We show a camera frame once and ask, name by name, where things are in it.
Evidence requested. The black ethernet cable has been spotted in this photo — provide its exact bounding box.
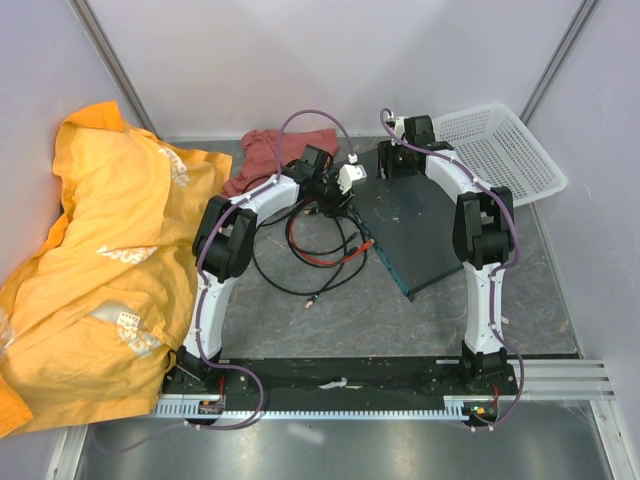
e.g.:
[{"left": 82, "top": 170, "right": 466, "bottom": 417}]
[{"left": 289, "top": 199, "right": 374, "bottom": 266}]

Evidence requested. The aluminium frame rail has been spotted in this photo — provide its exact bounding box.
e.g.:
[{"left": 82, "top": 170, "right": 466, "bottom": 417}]
[{"left": 522, "top": 359, "right": 615, "bottom": 401}]

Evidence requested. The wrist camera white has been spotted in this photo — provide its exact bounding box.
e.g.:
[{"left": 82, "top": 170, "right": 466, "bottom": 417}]
[
  {"left": 385, "top": 116, "right": 407, "bottom": 142},
  {"left": 337, "top": 164, "right": 367, "bottom": 194}
]

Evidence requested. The red ethernet cable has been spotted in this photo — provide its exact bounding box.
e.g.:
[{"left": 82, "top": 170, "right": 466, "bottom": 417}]
[{"left": 287, "top": 204, "right": 376, "bottom": 266}]

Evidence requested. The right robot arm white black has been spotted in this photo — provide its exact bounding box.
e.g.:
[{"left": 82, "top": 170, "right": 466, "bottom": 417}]
[{"left": 378, "top": 108, "right": 519, "bottom": 394}]

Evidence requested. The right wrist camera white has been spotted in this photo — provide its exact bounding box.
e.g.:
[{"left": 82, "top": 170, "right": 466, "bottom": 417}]
[{"left": 385, "top": 116, "right": 407, "bottom": 142}]

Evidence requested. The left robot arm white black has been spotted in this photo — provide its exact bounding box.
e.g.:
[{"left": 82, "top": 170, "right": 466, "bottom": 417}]
[{"left": 177, "top": 145, "right": 366, "bottom": 393}]

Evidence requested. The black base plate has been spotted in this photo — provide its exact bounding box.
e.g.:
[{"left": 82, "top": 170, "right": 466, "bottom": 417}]
[{"left": 162, "top": 356, "right": 519, "bottom": 412}]

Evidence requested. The white cable duct rail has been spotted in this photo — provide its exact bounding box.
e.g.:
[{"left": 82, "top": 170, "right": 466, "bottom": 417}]
[{"left": 149, "top": 394, "right": 497, "bottom": 421}]

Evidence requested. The red cloth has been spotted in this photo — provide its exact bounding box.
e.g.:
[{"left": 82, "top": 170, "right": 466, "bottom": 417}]
[{"left": 222, "top": 129, "right": 339, "bottom": 198}]

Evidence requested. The white plastic basket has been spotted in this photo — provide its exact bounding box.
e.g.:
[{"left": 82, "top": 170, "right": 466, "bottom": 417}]
[{"left": 433, "top": 103, "right": 568, "bottom": 207}]

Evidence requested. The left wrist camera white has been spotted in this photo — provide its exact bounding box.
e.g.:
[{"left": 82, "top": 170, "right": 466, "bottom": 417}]
[{"left": 337, "top": 164, "right": 367, "bottom": 194}]

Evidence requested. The dark network switch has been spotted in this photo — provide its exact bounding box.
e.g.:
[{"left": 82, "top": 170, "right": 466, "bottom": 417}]
[{"left": 351, "top": 149, "right": 462, "bottom": 300}]

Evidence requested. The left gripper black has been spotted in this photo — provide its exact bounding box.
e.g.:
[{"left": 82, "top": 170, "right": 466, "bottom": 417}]
[{"left": 312, "top": 172, "right": 355, "bottom": 220}]

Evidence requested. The black braided cable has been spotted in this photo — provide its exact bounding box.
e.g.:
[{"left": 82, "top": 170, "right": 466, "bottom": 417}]
[{"left": 244, "top": 174, "right": 371, "bottom": 309}]

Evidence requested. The orange cloth bag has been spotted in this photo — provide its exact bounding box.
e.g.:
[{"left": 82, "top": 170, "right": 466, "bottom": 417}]
[{"left": 1, "top": 102, "right": 232, "bottom": 437}]

